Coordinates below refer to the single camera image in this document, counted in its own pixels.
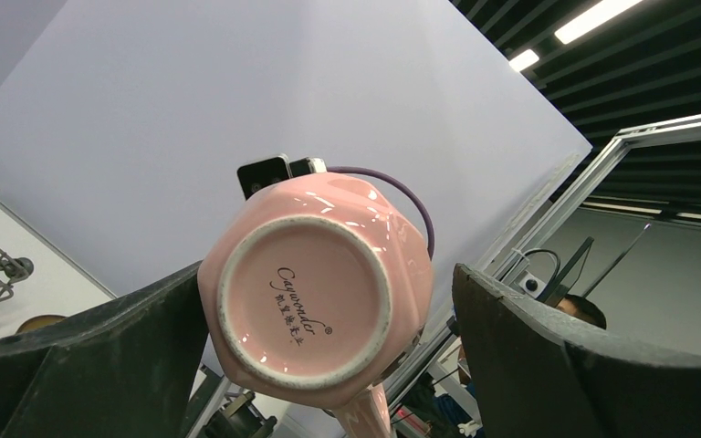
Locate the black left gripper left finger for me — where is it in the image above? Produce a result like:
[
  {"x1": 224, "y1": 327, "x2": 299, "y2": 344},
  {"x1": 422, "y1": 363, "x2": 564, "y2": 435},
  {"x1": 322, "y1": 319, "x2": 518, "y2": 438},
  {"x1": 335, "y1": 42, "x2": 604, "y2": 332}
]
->
[{"x1": 0, "y1": 265, "x2": 209, "y2": 437}]

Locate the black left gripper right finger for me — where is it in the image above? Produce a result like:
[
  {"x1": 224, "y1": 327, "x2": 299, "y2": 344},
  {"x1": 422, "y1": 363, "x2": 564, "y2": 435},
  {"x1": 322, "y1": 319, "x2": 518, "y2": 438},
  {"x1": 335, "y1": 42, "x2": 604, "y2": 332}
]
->
[{"x1": 452, "y1": 264, "x2": 701, "y2": 437}]

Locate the pink mug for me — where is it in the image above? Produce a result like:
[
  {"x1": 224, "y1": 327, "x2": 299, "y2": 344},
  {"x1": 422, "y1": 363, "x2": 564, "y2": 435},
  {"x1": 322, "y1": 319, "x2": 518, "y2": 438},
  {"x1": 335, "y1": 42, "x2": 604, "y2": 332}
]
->
[{"x1": 197, "y1": 168, "x2": 434, "y2": 437}]

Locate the person's head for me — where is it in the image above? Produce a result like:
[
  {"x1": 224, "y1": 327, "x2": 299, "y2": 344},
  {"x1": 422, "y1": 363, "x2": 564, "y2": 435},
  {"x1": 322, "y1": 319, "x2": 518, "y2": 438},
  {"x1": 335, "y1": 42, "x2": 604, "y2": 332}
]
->
[{"x1": 556, "y1": 294, "x2": 607, "y2": 329}]

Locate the brown ceramic bowl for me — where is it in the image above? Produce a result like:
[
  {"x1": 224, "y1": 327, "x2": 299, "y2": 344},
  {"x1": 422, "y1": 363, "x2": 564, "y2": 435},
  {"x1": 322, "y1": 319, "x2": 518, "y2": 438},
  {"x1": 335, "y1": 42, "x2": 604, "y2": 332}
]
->
[{"x1": 15, "y1": 315, "x2": 66, "y2": 335}]

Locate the ceiling light strip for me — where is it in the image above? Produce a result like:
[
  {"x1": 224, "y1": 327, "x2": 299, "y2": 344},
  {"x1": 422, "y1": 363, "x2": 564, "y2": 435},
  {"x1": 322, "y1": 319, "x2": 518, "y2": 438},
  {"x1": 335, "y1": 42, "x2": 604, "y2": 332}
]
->
[
  {"x1": 508, "y1": 48, "x2": 539, "y2": 72},
  {"x1": 554, "y1": 0, "x2": 642, "y2": 45}
]

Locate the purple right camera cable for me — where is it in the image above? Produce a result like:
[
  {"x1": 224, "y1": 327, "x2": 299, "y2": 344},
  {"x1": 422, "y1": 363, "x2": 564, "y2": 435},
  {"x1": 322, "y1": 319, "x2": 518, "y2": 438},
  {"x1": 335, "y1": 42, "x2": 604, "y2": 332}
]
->
[{"x1": 326, "y1": 166, "x2": 436, "y2": 260}]

